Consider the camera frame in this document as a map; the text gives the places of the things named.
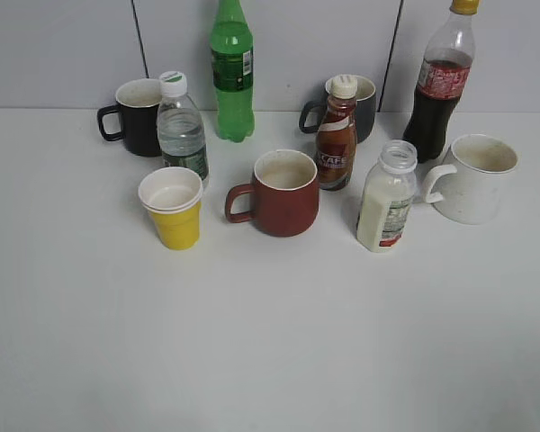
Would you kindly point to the yellow paper cup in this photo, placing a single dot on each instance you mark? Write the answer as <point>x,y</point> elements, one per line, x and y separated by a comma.
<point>172,197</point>

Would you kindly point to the glass milk bottle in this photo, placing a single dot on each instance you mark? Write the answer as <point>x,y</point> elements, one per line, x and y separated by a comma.
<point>389,191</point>

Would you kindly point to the red ceramic mug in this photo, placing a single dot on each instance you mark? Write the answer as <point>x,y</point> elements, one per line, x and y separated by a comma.
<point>283,196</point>

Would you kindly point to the brown coffee drink bottle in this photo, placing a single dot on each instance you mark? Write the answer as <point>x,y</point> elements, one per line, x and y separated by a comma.
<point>336,139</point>

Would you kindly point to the clear water bottle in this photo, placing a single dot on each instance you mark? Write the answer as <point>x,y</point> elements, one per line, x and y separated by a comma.
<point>180,130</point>

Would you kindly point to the dark grey mug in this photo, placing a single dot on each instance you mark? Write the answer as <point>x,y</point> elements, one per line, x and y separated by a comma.
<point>364,111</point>

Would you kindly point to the black ceramic mug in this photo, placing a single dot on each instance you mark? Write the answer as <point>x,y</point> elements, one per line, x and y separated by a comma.
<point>136,104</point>

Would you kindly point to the green soda bottle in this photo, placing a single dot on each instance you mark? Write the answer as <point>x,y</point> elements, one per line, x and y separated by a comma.
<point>232,64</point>

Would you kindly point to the white ceramic mug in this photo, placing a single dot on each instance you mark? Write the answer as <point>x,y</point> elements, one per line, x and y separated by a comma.
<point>468,185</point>

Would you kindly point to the cola bottle yellow cap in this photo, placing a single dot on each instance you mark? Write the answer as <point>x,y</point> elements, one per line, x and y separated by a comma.
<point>443,73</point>

